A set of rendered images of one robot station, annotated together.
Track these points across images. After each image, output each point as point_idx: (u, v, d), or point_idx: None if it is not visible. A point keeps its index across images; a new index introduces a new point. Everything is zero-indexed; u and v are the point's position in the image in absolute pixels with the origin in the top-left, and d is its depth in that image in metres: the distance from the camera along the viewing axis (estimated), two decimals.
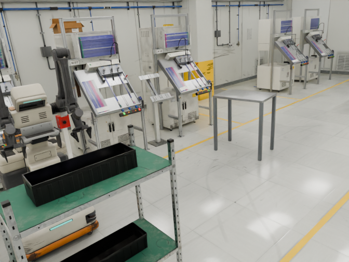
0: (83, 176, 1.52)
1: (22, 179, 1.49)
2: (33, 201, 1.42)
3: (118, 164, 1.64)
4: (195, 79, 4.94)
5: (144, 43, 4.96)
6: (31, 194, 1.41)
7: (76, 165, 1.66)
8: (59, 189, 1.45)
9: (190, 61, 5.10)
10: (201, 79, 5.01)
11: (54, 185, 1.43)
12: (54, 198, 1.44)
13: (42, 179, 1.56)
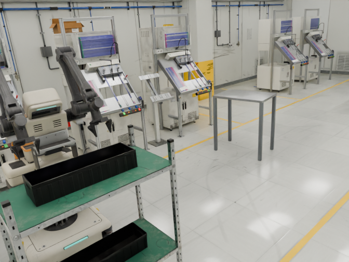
0: (83, 176, 1.52)
1: (22, 179, 1.49)
2: (33, 201, 1.42)
3: (118, 164, 1.64)
4: (195, 79, 4.94)
5: (144, 43, 4.96)
6: (31, 194, 1.41)
7: (76, 165, 1.66)
8: (59, 189, 1.45)
9: (190, 61, 5.10)
10: (201, 79, 5.01)
11: (54, 185, 1.43)
12: (54, 198, 1.44)
13: (42, 179, 1.56)
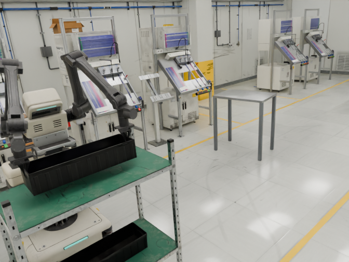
0: (81, 165, 1.49)
1: (19, 169, 1.47)
2: (30, 190, 1.40)
3: (117, 154, 1.62)
4: (195, 79, 4.94)
5: (144, 43, 4.96)
6: (28, 183, 1.38)
7: (75, 155, 1.64)
8: (57, 178, 1.43)
9: (190, 61, 5.10)
10: (201, 79, 5.01)
11: (52, 173, 1.41)
12: (52, 187, 1.42)
13: (39, 169, 1.53)
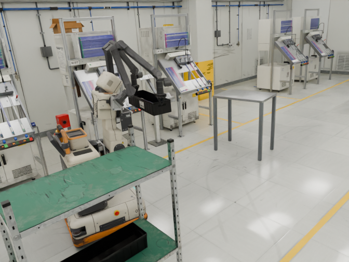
0: None
1: (152, 106, 2.45)
2: (166, 111, 2.53)
3: (148, 96, 2.91)
4: (195, 79, 4.94)
5: (144, 43, 4.96)
6: (166, 106, 2.52)
7: (140, 102, 2.69)
8: None
9: (190, 61, 5.10)
10: (201, 79, 5.01)
11: None
12: None
13: (148, 108, 2.54)
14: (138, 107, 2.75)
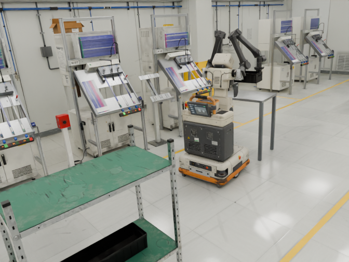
0: None
1: (256, 76, 3.43)
2: (260, 80, 3.55)
3: None
4: (195, 79, 4.94)
5: (144, 43, 4.96)
6: (260, 76, 3.54)
7: (235, 76, 3.62)
8: None
9: (190, 61, 5.10)
10: (201, 79, 5.01)
11: (254, 74, 3.62)
12: None
13: (249, 78, 3.50)
14: None
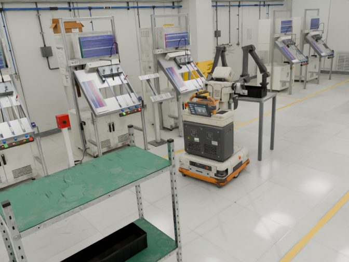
0: (249, 88, 3.90)
1: (261, 91, 3.62)
2: (265, 94, 3.74)
3: None
4: (195, 79, 4.94)
5: (144, 43, 4.96)
6: (265, 91, 3.73)
7: None
8: None
9: (190, 61, 5.10)
10: (201, 79, 5.01)
11: (259, 88, 3.81)
12: None
13: (254, 93, 3.69)
14: (237, 95, 3.85)
